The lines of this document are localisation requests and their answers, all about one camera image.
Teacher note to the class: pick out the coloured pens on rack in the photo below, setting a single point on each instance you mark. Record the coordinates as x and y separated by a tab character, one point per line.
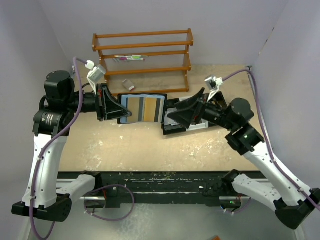
129	58

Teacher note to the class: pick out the black left bin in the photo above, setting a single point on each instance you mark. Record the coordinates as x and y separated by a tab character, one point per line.
170	127

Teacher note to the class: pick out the white middle bin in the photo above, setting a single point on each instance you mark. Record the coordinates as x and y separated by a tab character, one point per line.
203	124

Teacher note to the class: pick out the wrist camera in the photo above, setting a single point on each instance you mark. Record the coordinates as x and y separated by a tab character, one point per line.
96	72
213	83

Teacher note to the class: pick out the black bin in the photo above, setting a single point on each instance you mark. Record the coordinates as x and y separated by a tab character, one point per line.
219	99
170	127

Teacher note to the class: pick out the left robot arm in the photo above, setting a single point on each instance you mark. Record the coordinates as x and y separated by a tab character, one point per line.
58	110

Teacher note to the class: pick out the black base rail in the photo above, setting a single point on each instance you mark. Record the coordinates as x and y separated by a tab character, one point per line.
167	188

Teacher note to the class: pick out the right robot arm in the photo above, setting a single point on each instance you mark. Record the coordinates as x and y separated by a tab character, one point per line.
289	198

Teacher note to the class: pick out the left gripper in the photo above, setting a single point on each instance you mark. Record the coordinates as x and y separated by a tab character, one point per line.
113	108

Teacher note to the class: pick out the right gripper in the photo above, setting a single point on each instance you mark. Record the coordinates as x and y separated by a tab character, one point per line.
186	114

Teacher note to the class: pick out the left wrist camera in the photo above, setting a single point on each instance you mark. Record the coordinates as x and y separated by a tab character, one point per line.
96	72

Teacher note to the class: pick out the black right bin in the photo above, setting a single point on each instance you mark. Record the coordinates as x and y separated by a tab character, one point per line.
219	99

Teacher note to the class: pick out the silver cards in bin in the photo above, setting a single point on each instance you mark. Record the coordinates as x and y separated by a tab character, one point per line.
168	121

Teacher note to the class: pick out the small grey box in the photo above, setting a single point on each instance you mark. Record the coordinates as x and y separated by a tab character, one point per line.
128	85

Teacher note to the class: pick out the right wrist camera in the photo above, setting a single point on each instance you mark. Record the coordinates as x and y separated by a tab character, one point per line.
213	83

